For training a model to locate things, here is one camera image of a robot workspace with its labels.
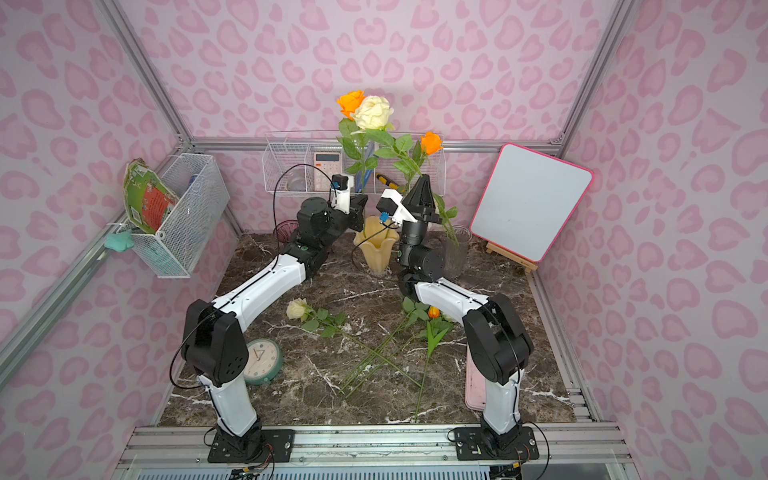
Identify clear tape roll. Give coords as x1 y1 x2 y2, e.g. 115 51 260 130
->
284 169 307 193

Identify wooden easel stand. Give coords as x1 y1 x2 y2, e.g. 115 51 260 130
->
486 241 538 273

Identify yellow utility knife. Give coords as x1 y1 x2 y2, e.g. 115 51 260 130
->
376 174 398 188

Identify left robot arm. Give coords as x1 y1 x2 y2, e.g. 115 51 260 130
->
180 174 367 443

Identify green red paper fan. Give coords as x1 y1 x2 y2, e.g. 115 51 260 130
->
123 158 179 234

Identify white wire side basket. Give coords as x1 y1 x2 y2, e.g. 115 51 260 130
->
132 153 230 279

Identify pink-framed whiteboard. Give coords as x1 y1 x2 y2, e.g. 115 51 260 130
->
470 144 594 263

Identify cream rose on table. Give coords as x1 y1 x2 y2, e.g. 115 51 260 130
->
286 298 420 385

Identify white wire wall basket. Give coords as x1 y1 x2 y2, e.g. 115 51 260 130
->
262 131 447 195

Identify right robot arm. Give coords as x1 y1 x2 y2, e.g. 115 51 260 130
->
377 175 534 448

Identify yellow flower-shaped vase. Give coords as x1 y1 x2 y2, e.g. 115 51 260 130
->
354 216 400 276

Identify cream rose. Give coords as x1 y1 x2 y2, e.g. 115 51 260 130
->
350 96 416 192
286 298 420 385
433 194 459 245

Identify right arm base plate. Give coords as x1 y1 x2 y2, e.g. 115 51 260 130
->
447 426 540 463

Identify clear glass vase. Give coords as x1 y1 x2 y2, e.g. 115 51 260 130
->
443 225 472 279

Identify pink calculator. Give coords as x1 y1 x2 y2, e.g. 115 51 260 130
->
312 151 343 192

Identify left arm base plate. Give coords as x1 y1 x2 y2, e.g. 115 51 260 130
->
207 427 296 465

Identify green round alarm clock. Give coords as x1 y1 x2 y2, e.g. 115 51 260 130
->
243 339 284 385

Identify purple ribbed glass vase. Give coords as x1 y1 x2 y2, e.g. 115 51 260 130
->
273 220 298 244

